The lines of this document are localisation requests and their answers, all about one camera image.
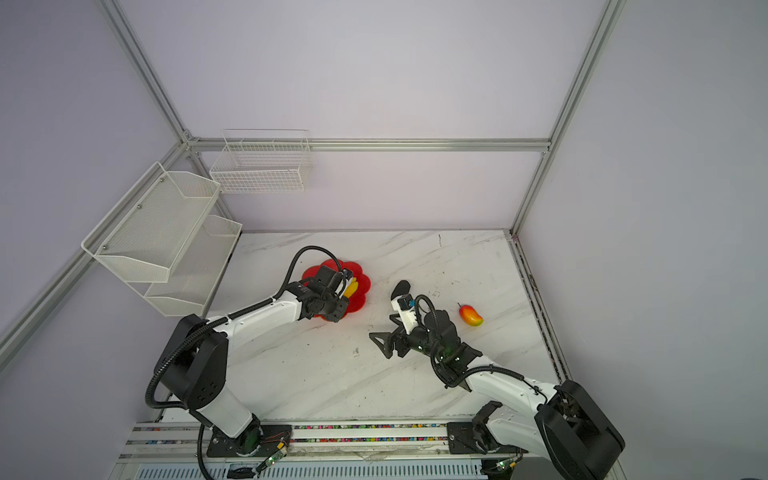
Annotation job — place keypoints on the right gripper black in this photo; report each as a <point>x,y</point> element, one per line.
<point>388,341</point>

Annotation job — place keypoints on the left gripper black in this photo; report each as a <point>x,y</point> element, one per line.
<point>336,315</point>

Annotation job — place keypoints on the yellow fake banana bunch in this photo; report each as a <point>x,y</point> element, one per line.
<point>351,288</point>

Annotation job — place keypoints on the dark fake avocado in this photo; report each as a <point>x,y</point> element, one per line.
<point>402,288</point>

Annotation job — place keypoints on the red-yellow fake mango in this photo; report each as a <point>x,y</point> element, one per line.
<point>470,316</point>

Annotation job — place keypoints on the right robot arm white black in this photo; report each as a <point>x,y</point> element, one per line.
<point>558,422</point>

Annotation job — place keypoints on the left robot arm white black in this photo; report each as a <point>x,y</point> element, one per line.
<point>191,373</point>

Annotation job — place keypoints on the red flower-shaped fruit bowl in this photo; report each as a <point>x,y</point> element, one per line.
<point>358,300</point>

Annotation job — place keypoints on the white mesh two-tier shelf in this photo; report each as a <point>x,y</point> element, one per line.
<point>165,241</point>

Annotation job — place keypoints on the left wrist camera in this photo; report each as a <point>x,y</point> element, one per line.
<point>347,275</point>

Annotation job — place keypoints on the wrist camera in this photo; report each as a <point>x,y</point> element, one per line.
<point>347,275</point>
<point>405,312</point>

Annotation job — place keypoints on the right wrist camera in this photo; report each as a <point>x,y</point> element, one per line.
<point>405,312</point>

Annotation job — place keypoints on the aluminium frame rail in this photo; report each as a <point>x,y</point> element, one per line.
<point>369,440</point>

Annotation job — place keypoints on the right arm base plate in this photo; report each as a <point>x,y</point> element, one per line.
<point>467,438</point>

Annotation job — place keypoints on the white wire basket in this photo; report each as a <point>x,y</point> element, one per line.
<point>260,161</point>

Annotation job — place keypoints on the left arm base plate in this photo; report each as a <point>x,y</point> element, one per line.
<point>256,443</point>

